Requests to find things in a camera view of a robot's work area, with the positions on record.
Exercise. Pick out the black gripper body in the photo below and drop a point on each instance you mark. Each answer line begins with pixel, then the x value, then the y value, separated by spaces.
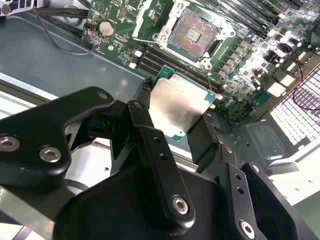
pixel 112 212

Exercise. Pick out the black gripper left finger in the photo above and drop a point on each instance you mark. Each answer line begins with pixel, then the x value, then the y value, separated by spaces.
pixel 32 125

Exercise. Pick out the silver topped CPU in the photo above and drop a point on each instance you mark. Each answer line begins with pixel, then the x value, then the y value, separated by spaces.
pixel 175 107

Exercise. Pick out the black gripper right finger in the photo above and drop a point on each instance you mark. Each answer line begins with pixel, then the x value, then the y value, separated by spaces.
pixel 205 150

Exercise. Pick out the metal socket cover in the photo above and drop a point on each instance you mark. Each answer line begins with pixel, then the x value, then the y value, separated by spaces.
pixel 139 25

